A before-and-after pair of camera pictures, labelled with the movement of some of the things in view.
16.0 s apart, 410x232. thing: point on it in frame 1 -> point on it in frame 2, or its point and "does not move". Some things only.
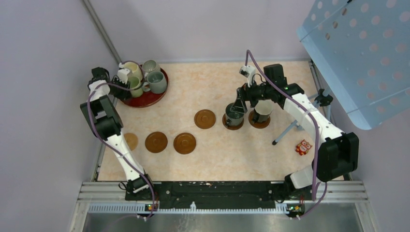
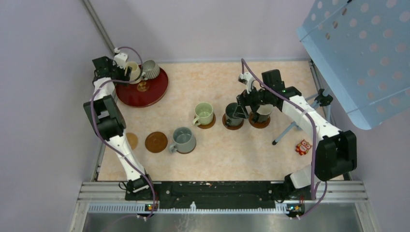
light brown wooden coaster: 156,142 does not move
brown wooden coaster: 231,127 does not move
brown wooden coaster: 132,140 does not move
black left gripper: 125,94 -> 121,70
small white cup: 263,108 does not move
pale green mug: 135,82 -> 205,117
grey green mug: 156,82 -> 184,141
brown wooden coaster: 261,124 does not move
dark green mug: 233,118 does not move
